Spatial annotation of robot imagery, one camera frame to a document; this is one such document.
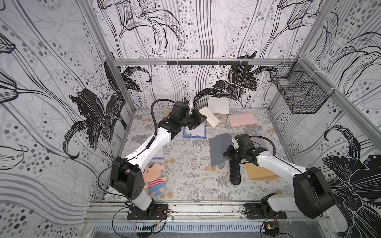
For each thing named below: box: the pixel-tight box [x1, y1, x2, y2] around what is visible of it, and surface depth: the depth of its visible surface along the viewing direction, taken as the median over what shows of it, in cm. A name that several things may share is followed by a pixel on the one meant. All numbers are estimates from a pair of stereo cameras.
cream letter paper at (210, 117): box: [198, 106, 221, 128], surface depth 81 cm
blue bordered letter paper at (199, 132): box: [182, 124, 207, 139], surface depth 105 cm
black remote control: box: [229, 159, 242, 185], surface depth 84 cm
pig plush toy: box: [142, 163, 168, 197], surface depth 80 cm
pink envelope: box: [228, 113, 259, 127], surface depth 113 cm
